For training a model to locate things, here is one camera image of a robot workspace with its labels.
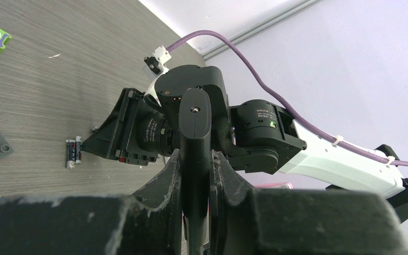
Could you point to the pink toy toaster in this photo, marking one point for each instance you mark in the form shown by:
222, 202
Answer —
286, 185

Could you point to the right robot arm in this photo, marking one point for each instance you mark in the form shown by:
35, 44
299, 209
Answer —
256, 136

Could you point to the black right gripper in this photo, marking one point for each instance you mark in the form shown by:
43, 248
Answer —
116, 138

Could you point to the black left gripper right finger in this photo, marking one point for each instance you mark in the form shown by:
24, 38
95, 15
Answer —
249, 220

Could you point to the AAA battery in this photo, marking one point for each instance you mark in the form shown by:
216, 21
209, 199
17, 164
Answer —
78, 146
70, 153

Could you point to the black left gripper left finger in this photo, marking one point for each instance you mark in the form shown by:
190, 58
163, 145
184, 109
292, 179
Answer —
148, 221

